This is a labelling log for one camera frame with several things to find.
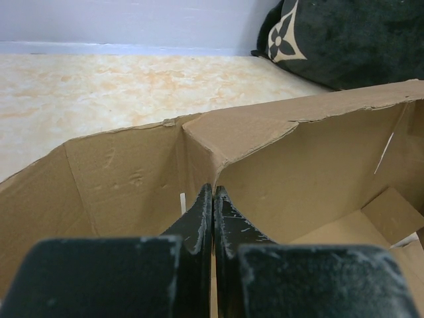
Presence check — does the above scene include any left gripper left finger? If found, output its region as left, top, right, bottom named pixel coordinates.
left=1, top=184, right=212, bottom=317

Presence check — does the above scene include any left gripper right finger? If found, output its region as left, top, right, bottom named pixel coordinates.
left=213, top=186, right=419, bottom=317

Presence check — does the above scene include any brown cardboard box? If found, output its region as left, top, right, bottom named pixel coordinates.
left=1, top=80, right=423, bottom=317

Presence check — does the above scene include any black plush flower-pattern bag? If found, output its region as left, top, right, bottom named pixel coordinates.
left=251, top=0, right=423, bottom=90

